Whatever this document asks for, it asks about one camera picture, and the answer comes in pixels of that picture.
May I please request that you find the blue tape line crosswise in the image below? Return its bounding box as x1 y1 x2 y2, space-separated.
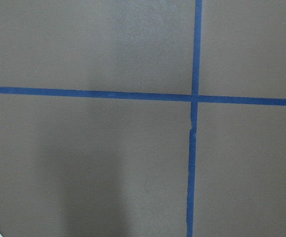
0 86 286 106

